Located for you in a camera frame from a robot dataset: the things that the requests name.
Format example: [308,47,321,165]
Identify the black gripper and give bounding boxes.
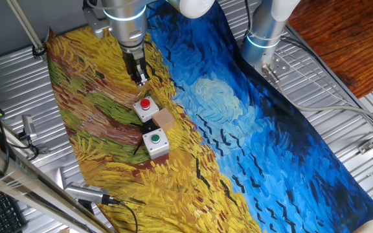
[122,47,151,87]

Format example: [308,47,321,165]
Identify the thick grey base cable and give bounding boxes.
[262,64,373,130]

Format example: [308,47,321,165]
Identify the painted wheatfield print cloth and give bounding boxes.
[45,0,373,233]

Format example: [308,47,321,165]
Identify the black camera cable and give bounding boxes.
[108,197,139,233]

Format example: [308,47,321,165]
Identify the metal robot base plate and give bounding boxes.
[260,53,291,79]

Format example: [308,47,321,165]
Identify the small grey camera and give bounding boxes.
[20,114,39,140]

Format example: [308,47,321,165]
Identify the large silver camera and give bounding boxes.
[63,181,115,206]

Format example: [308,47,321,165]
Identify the small wooden block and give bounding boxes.
[152,108,176,133]

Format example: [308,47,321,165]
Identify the thin grey diagonal pole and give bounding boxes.
[6,0,47,54]

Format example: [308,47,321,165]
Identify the green push button box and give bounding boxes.
[142,128,170,160]

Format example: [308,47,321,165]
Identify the aluminium frame bar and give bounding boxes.
[0,134,113,233]

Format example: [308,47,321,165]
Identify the red push button box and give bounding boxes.
[132,95,160,123]

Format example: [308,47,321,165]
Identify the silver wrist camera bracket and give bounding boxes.
[82,0,111,39]

